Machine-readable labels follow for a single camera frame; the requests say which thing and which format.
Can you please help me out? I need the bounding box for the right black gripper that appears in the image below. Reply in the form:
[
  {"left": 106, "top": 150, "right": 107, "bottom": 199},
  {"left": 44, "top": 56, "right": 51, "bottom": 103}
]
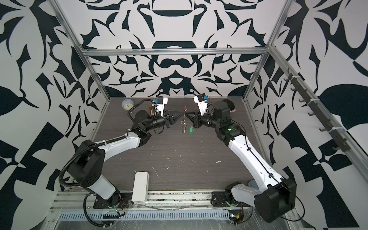
[{"left": 186, "top": 109, "right": 223, "bottom": 131}]

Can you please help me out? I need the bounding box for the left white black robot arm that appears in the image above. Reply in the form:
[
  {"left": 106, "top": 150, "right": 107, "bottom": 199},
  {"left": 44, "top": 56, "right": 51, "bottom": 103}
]
[{"left": 58, "top": 110, "right": 185, "bottom": 203}]

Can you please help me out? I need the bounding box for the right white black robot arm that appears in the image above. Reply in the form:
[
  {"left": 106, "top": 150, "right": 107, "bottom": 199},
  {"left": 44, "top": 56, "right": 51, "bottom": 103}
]
[{"left": 186, "top": 101, "right": 297, "bottom": 223}]

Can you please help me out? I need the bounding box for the pink plush doll black hat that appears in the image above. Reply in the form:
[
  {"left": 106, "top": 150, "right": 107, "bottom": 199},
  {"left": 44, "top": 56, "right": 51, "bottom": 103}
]
[{"left": 223, "top": 99, "right": 236, "bottom": 112}]

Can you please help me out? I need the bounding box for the white rectangular box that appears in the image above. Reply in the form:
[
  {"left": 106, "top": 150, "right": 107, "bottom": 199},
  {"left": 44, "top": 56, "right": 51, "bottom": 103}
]
[{"left": 131, "top": 172, "right": 150, "bottom": 203}]

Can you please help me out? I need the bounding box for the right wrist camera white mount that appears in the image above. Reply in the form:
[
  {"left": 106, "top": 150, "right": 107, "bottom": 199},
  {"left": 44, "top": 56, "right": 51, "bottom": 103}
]
[{"left": 194, "top": 94, "right": 209, "bottom": 116}]

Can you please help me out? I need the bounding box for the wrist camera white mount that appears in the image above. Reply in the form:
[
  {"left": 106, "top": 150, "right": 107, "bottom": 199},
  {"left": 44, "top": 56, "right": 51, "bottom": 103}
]
[
  {"left": 152, "top": 96, "right": 168, "bottom": 117},
  {"left": 194, "top": 94, "right": 209, "bottom": 116}
]

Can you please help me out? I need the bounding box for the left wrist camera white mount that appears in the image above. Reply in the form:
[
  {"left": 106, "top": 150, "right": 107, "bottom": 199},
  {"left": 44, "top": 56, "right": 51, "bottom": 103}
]
[{"left": 152, "top": 96, "right": 168, "bottom": 117}]

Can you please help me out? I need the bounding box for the black corrugated cable hose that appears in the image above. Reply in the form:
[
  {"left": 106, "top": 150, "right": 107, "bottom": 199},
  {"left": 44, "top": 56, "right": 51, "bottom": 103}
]
[{"left": 58, "top": 142, "right": 126, "bottom": 228}]

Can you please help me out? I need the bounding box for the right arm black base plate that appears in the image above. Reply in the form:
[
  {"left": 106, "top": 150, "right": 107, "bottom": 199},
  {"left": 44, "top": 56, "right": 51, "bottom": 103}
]
[{"left": 210, "top": 182, "right": 242, "bottom": 208}]

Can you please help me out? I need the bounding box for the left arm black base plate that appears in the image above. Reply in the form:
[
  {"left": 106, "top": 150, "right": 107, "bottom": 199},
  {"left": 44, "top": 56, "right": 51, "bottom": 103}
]
[{"left": 93, "top": 192, "right": 133, "bottom": 209}]

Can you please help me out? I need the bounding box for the black wall hook rack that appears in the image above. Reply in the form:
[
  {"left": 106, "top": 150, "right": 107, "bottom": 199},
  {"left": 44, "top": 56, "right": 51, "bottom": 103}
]
[{"left": 284, "top": 70, "right": 351, "bottom": 152}]

